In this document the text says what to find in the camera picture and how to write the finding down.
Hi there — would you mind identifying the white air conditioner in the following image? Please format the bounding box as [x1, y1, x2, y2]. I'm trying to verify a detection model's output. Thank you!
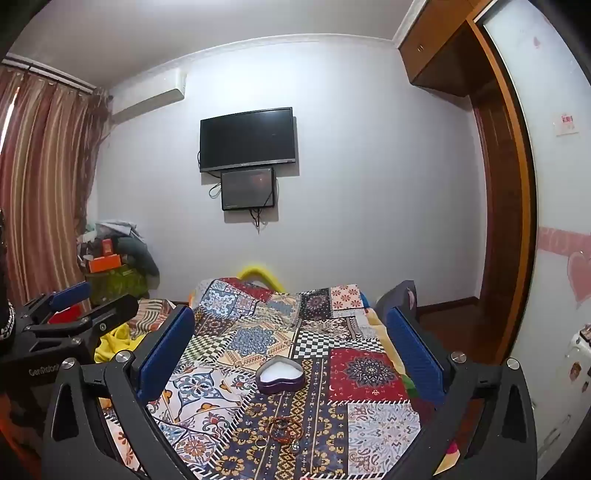
[108, 68, 187, 124]

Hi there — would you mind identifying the striped printed quilt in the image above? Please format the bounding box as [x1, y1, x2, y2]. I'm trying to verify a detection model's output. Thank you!
[126, 298, 177, 340]

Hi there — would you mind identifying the orange box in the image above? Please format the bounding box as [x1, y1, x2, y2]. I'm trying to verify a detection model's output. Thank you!
[89, 256, 123, 274]

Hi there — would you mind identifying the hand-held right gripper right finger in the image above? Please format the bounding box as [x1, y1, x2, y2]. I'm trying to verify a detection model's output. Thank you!
[385, 305, 541, 480]

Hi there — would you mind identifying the green patterned cloth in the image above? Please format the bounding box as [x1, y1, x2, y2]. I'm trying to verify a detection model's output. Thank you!
[87, 268, 151, 306]

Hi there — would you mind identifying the black wall television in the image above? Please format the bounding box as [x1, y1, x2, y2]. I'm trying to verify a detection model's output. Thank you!
[199, 107, 297, 174]

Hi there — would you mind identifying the striped brown curtain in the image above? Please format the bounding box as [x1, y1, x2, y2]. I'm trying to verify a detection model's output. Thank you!
[0, 64, 112, 315]

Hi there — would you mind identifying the red bead bracelet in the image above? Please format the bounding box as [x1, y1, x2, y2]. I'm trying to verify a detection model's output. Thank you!
[269, 422, 304, 446]

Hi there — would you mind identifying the small black wall monitor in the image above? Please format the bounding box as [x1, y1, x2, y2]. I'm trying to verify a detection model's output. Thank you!
[220, 167, 277, 212]

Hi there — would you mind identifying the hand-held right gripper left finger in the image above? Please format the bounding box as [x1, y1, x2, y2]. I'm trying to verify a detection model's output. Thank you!
[41, 305, 197, 480]

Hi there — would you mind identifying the yellow cloth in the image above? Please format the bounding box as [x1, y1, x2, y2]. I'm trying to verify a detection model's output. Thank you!
[94, 322, 145, 366]

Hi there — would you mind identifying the patchwork printed blanket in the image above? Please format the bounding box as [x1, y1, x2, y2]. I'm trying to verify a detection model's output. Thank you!
[99, 276, 462, 480]

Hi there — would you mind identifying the white sliding wardrobe door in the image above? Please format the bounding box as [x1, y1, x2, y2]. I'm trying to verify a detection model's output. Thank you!
[478, 0, 591, 480]

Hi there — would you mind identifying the yellow plastic hoop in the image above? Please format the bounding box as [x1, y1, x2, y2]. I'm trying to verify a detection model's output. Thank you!
[237, 263, 285, 292]

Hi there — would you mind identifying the purple heart-shaped jewelry box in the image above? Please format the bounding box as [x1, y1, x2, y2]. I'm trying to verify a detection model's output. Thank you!
[255, 355, 306, 396]

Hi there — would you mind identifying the curtain rail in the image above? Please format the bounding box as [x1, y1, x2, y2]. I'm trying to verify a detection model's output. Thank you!
[0, 54, 99, 92]

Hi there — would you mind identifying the small red white sticker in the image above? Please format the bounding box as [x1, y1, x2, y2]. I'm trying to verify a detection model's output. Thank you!
[553, 112, 581, 138]

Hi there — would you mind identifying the grey cloth bundle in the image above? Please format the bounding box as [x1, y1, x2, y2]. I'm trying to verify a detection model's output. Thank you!
[115, 234, 160, 278]

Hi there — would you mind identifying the wooden overhead cabinet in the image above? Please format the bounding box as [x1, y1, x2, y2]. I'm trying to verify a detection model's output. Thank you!
[397, 0, 491, 99]

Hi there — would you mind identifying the brown wooden door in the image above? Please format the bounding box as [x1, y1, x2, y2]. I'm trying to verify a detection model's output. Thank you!
[470, 90, 515, 305]

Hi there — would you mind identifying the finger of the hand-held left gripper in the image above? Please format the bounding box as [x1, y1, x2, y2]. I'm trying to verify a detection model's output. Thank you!
[21, 282, 93, 326]
[28, 298, 140, 344]

